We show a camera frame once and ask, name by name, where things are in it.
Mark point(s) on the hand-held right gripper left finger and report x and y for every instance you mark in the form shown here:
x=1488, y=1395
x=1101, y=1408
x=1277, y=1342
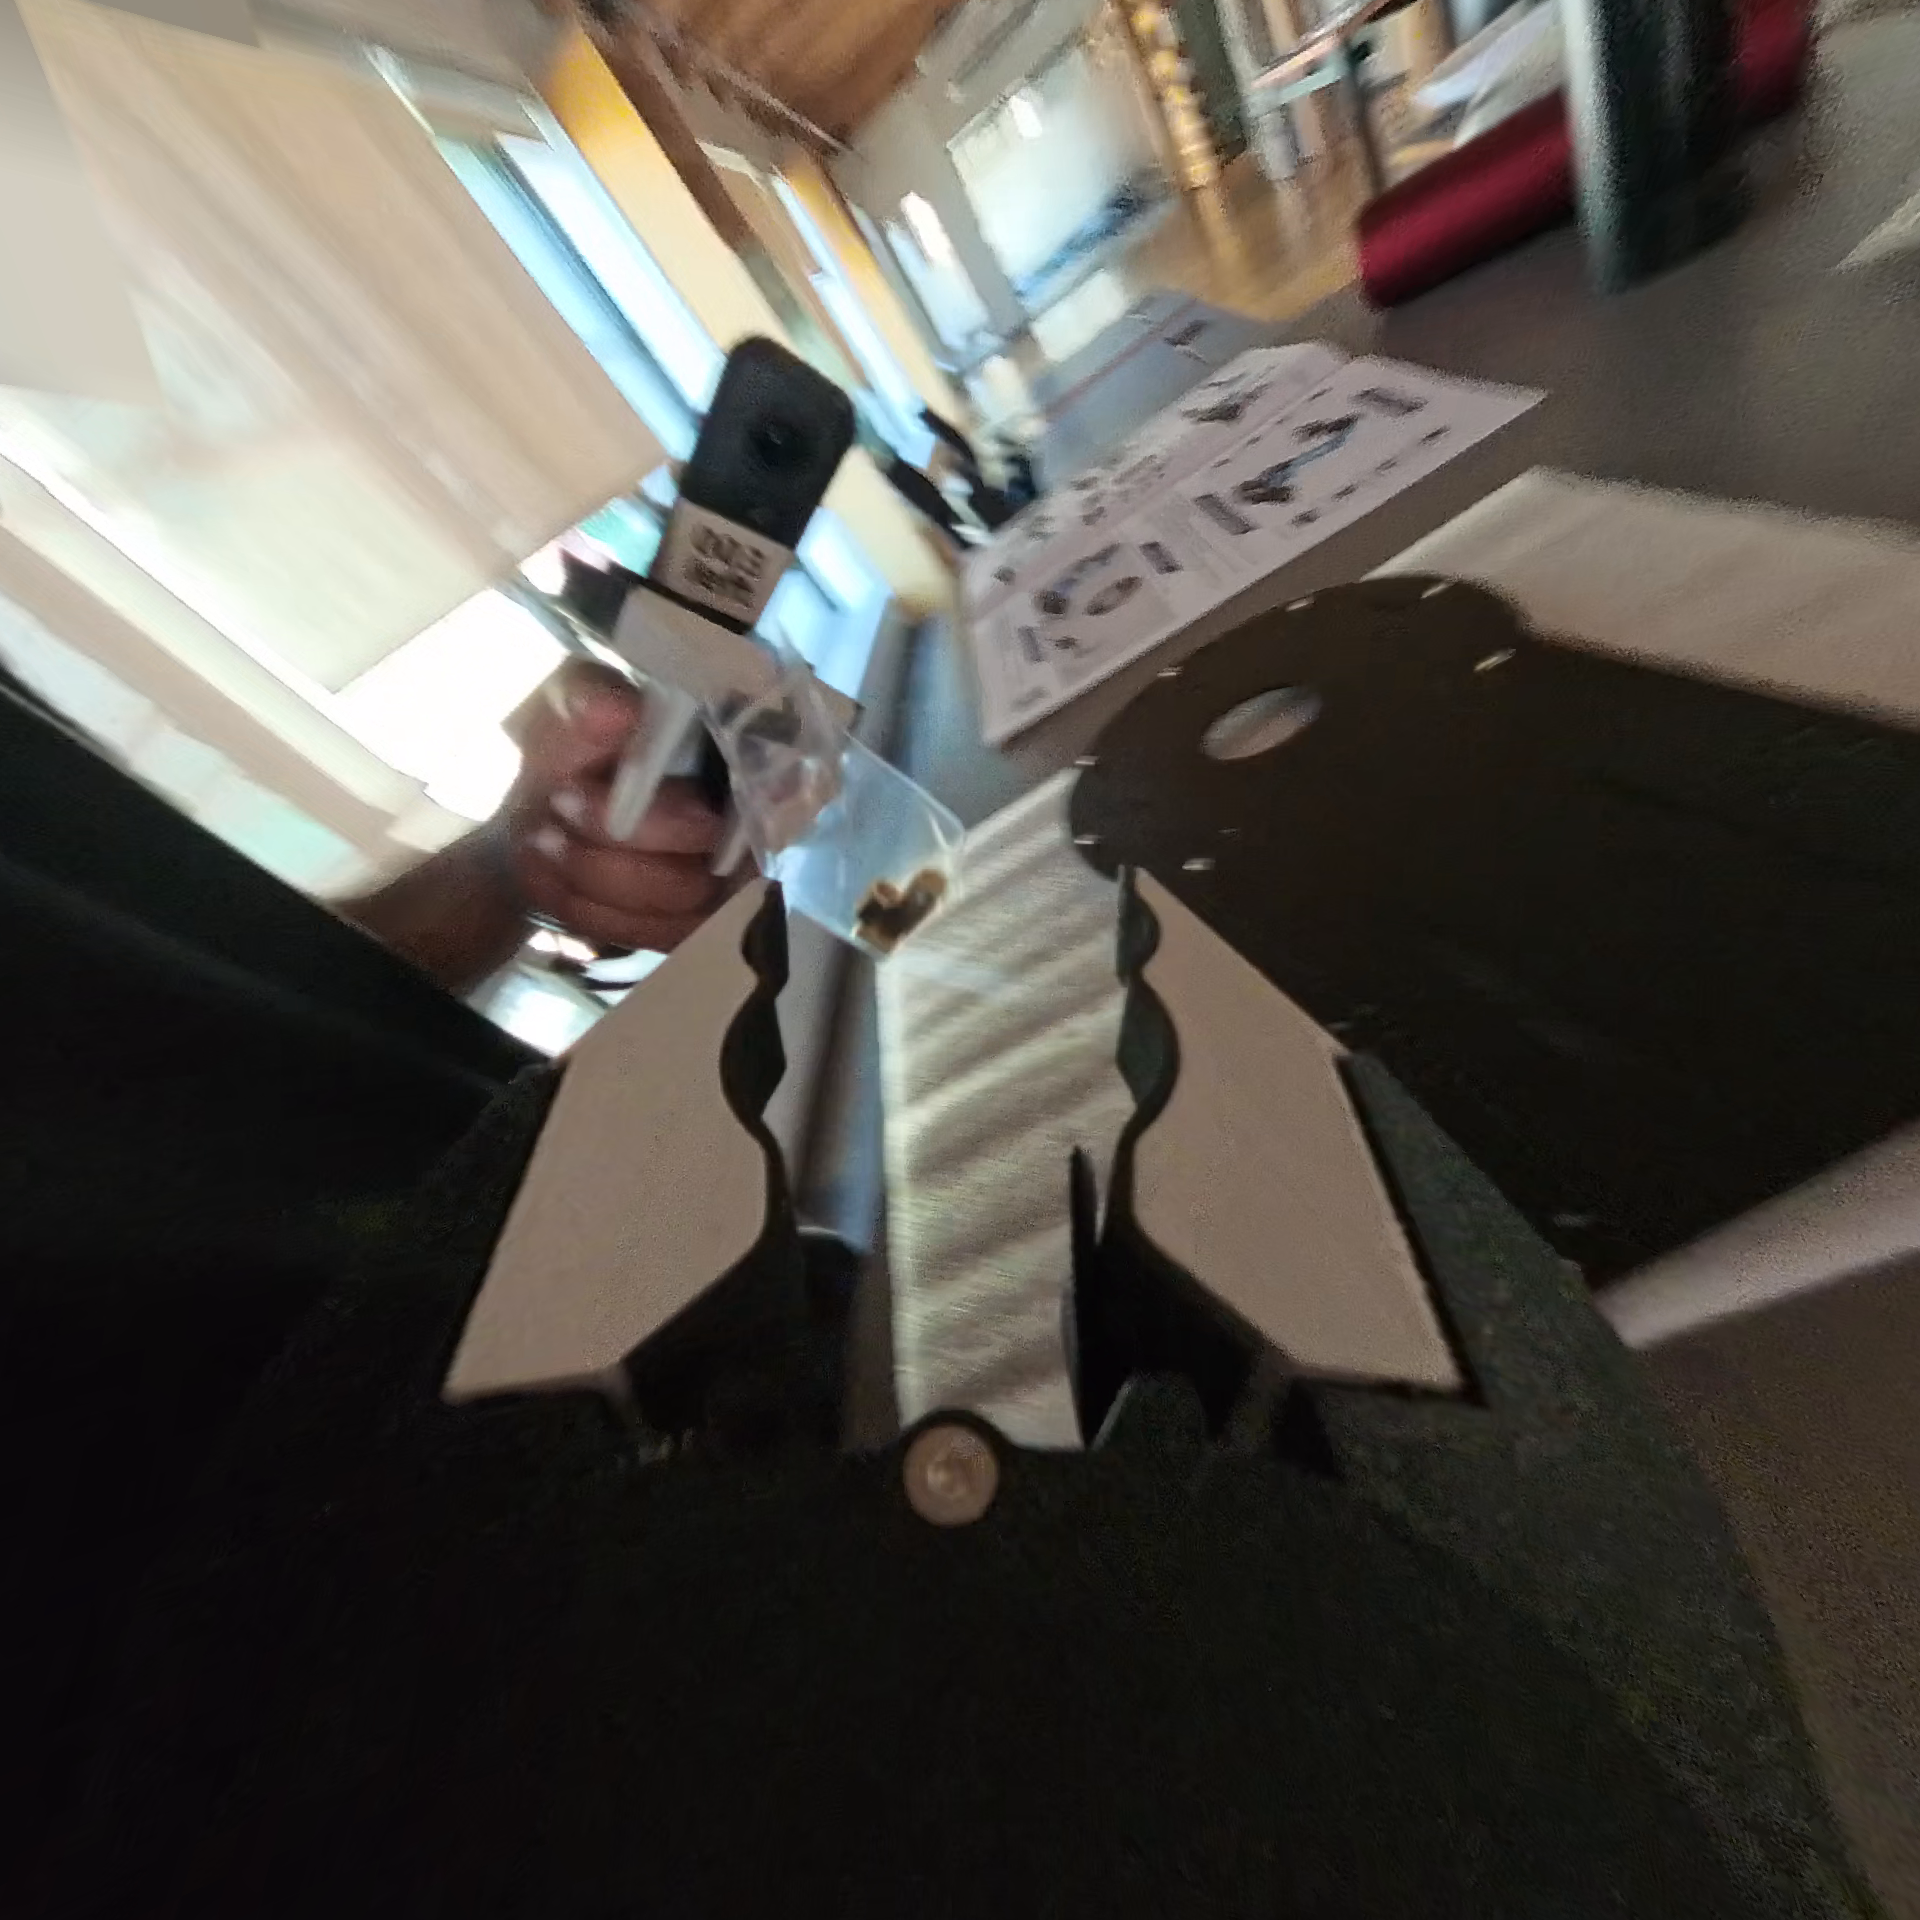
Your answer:
x=599, y=1201

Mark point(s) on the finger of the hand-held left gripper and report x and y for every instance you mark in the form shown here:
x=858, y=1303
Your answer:
x=690, y=644

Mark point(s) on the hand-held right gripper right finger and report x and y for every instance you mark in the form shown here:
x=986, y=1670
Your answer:
x=1289, y=1201

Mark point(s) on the small clear plastic bag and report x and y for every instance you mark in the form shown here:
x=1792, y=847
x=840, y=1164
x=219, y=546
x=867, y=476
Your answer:
x=885, y=840

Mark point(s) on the person's left hand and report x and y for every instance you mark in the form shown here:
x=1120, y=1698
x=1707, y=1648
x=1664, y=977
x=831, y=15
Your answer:
x=599, y=879

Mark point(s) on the white foam sheet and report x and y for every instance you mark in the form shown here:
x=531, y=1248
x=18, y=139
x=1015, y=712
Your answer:
x=974, y=1124

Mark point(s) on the instruction manual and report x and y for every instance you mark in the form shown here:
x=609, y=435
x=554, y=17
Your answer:
x=1201, y=539

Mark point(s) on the large dark red roll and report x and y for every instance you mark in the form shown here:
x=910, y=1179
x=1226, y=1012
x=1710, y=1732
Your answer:
x=1454, y=224

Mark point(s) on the black bottle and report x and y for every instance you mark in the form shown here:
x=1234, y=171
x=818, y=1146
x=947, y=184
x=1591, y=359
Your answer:
x=1650, y=148

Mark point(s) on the black metal base plate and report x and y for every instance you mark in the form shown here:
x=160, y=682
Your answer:
x=1575, y=930

